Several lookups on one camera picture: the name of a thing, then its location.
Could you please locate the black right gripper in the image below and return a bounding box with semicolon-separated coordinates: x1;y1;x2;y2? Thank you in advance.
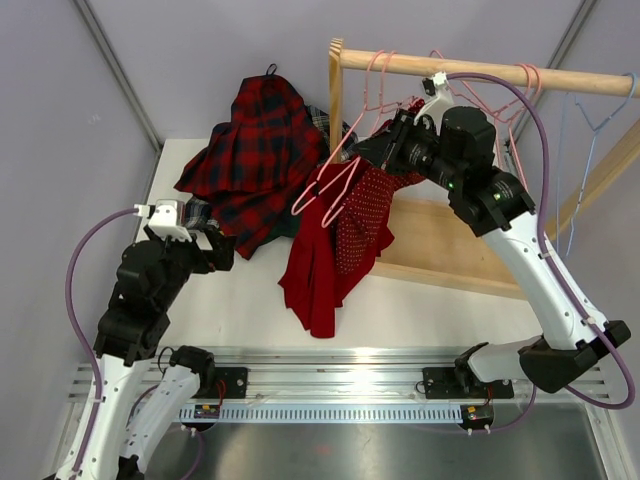
353;110;463;192

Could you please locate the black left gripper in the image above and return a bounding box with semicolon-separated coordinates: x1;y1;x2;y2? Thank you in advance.
146;221;237;309

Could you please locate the navy white plaid skirt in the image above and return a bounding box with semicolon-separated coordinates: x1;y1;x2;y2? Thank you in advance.
185;105;358;230

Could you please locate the pink hanger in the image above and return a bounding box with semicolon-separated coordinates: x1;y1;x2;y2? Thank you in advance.
316;44;396;228
291;49;406;216
448;80;528;188
497;63;542;127

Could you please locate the red polka dot skirt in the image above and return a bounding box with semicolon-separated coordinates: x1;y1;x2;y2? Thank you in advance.
333;160;424;308

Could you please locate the red black plaid skirt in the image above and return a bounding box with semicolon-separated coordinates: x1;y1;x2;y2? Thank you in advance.
174;74;326;259

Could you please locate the light blue wire hanger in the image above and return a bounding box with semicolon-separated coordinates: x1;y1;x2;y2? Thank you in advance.
555;72;639;259

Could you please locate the green plaid skirt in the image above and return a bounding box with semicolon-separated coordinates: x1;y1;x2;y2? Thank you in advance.
261;213;301;245

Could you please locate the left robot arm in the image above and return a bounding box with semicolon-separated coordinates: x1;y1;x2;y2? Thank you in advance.
52;227;235;479

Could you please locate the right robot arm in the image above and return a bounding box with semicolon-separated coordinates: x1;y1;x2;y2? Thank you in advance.
354;106;631;396

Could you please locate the plain red skirt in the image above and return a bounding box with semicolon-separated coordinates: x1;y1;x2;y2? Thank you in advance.
279;164;366;339

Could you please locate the wooden clothes rack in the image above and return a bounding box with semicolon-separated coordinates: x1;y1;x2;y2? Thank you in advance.
327;37;640;301

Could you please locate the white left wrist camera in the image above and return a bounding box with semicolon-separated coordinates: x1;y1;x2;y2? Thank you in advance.
134;199;194;243

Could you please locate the aluminium mounting rail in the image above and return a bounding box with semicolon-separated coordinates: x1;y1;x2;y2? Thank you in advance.
67;344;616;426

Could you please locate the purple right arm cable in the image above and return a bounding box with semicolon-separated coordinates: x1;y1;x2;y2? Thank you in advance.
447;71;633;434

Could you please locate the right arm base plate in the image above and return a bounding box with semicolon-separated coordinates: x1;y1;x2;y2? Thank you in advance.
422;366;475;400

